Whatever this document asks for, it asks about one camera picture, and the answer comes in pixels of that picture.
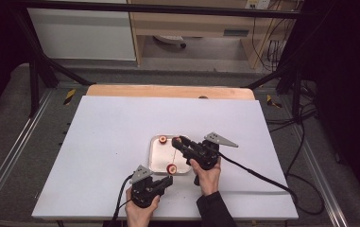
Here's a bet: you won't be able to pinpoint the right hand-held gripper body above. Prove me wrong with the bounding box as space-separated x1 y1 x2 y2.
182 131 240 171

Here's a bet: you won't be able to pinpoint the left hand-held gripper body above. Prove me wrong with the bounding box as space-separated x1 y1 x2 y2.
129 164 165 209

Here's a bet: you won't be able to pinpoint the square metal tray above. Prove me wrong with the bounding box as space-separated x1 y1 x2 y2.
147 134 194 176

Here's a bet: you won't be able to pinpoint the person's left hand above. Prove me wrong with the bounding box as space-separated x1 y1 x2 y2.
124 186 162 221

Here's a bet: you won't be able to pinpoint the person's right hand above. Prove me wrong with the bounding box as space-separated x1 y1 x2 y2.
189 157 222 198

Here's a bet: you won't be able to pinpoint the wooden table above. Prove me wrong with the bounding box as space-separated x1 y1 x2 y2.
85 83 256 101

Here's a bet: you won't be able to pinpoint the white table cover sheet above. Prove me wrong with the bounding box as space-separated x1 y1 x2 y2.
31 96 300 221

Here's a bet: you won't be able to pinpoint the yellow clamp right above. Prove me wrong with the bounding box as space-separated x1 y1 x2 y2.
265 94 283 109

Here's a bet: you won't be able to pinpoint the yellow clamp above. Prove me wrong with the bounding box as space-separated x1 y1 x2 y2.
62 88 77 106
265 94 283 109

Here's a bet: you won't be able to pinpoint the office chair base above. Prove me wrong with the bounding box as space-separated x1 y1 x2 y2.
153 34 188 49

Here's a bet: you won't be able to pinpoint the light wooden desk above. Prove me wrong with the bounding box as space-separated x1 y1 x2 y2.
127 0 299 69

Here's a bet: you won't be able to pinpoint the yellow clamp left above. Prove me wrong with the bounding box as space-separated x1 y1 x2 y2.
62 88 77 106

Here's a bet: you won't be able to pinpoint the white cabinet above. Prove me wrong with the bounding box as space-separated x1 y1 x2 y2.
27 0 137 61

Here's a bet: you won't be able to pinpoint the white power strip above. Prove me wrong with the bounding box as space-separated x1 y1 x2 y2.
245 0 272 10

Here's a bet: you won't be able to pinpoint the left hand-held gripper black cable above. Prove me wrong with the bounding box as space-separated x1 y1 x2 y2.
106 173 135 227

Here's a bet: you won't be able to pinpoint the hand-held gripper black cable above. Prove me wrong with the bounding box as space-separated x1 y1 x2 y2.
106 173 135 227
218 121 326 217

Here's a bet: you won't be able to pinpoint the right hand-held gripper black cable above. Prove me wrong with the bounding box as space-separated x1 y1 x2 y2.
218 121 326 217

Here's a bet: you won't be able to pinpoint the bundle of black floor cables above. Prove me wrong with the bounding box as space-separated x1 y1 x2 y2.
266 79 319 134

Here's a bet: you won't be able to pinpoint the aluminium floor rail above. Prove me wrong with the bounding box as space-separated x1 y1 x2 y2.
289 124 350 227
0 89 55 216

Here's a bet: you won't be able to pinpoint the hanging black desk cables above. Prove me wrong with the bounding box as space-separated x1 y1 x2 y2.
250 0 297 73

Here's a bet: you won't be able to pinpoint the black metal frame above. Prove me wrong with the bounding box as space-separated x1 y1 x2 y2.
11 0 308 125

